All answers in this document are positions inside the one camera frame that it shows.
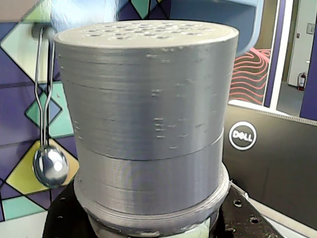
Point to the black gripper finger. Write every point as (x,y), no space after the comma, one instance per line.
(64,218)
(242,218)

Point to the grey 3D-printed salt shaker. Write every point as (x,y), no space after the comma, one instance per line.
(148,111)

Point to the steel ladle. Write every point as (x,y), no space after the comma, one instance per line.
(50,166)

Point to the black Dell monitor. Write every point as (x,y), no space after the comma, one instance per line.
(272,161)

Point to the red fire extinguisher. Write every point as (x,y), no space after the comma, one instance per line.
(302,80)

